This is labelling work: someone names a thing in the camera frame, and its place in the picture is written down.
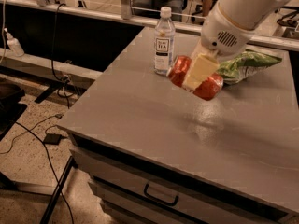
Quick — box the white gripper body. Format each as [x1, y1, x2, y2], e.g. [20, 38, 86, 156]
[201, 3, 253, 60]

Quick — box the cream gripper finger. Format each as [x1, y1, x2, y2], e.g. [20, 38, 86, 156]
[182, 54, 219, 91]
[191, 41, 218, 60]

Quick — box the red coke can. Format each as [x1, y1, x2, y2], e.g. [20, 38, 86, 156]
[166, 55, 223, 101]

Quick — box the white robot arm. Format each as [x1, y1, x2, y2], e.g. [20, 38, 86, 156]
[182, 0, 290, 91]

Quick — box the clear tea water bottle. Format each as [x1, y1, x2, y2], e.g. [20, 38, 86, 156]
[154, 7, 176, 75]

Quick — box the green chip bag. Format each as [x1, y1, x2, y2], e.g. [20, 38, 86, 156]
[217, 49, 282, 85]

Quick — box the grey drawer cabinet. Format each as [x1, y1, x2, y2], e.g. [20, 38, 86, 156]
[59, 28, 299, 224]

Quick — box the black power adapter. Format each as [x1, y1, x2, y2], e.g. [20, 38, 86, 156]
[43, 133, 62, 145]

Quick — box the small white squeeze bottle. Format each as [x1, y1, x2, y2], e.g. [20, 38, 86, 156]
[4, 28, 24, 57]

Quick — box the metal railing frame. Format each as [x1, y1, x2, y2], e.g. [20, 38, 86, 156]
[1, 0, 299, 52]

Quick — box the black drawer handle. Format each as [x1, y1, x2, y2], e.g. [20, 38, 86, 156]
[143, 183, 179, 207]

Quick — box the black hanging cable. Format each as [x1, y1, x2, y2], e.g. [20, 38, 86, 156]
[50, 3, 78, 109]

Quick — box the black floor cable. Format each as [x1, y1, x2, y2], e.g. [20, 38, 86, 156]
[0, 113, 76, 224]

